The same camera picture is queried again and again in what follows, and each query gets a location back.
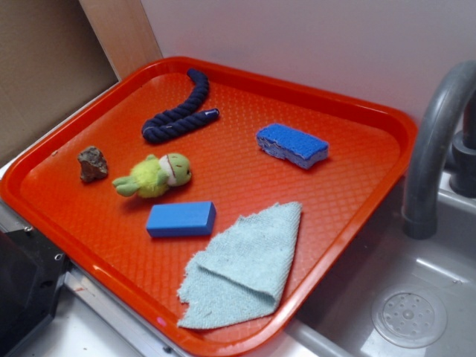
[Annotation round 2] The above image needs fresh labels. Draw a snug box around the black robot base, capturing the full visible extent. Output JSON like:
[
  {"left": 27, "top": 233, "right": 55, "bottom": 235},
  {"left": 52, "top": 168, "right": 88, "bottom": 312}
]
[{"left": 1, "top": 227, "right": 69, "bottom": 356}]

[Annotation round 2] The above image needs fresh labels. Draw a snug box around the round sink drain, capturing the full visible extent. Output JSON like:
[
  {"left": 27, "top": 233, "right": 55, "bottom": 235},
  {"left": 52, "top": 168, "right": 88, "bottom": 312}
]
[{"left": 371, "top": 284, "right": 448, "bottom": 349}]

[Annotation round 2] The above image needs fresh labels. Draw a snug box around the orange plastic tray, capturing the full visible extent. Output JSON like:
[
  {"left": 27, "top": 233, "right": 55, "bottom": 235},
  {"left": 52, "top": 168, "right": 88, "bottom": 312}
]
[{"left": 1, "top": 57, "right": 417, "bottom": 356}]

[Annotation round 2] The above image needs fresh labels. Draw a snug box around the brown rock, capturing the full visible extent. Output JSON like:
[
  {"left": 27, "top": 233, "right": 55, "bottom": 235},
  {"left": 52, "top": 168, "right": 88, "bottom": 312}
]
[{"left": 77, "top": 146, "right": 109, "bottom": 183}]

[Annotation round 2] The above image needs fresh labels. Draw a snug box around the light blue folded cloth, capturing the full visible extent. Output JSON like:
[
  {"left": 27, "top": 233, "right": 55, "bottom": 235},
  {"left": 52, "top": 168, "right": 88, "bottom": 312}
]
[{"left": 178, "top": 202, "right": 302, "bottom": 329}]

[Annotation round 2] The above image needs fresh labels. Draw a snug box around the grey toy sink basin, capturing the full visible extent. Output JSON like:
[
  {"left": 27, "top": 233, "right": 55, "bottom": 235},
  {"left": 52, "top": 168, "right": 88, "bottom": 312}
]
[{"left": 286, "top": 173, "right": 475, "bottom": 356}]

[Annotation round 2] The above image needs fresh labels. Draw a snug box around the grey faucet spout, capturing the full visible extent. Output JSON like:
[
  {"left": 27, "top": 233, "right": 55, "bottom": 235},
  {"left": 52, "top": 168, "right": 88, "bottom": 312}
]
[{"left": 402, "top": 60, "right": 475, "bottom": 239}]

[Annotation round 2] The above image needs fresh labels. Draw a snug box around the dark grey faucet handle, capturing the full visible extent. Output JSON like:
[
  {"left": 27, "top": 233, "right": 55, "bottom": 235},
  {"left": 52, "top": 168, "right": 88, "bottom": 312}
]
[{"left": 450, "top": 91, "right": 475, "bottom": 199}]

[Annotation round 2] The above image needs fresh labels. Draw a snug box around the wooden board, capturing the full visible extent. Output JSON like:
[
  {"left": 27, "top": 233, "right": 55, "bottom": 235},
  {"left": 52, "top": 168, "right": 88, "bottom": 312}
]
[{"left": 80, "top": 0, "right": 163, "bottom": 80}]

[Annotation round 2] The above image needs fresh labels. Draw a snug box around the green plush toy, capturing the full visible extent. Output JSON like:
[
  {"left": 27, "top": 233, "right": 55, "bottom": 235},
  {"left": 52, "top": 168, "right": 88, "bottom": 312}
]
[{"left": 112, "top": 152, "right": 192, "bottom": 199}]

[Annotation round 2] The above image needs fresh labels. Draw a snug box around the blue rectangular block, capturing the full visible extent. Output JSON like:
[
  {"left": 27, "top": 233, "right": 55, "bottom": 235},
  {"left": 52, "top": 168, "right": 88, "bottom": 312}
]
[{"left": 146, "top": 202, "right": 216, "bottom": 238}]

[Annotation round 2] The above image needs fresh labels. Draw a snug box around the navy blue rope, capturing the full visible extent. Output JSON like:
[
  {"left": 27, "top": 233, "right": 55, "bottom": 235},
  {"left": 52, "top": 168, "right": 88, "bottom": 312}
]
[{"left": 141, "top": 68, "right": 220, "bottom": 144}]

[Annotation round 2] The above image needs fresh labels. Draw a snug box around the blue sponge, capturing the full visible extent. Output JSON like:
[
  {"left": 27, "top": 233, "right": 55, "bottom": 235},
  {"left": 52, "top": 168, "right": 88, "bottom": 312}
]
[{"left": 256, "top": 123, "right": 329, "bottom": 170}]

